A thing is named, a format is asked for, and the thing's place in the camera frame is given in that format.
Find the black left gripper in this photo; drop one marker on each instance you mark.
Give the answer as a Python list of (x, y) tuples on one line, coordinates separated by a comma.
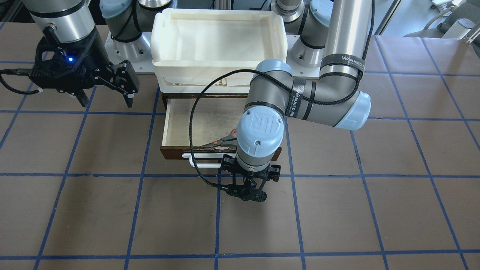
[(274, 173)]

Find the grey orange handled scissors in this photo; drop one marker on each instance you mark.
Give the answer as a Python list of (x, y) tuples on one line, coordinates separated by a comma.
[(228, 141)]

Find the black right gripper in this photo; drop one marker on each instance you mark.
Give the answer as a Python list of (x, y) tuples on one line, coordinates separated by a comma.
[(94, 57)]

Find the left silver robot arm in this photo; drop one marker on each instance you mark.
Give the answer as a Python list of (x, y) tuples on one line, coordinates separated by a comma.
[(275, 93)]

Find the white plastic tray box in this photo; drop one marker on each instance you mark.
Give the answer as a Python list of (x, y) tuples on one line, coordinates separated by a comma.
[(175, 22)]

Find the wooden drawer with white handle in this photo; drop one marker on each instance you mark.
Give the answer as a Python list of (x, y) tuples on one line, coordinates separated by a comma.
[(213, 119)]

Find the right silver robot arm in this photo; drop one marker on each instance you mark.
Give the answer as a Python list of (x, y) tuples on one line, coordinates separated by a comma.
[(71, 20)]

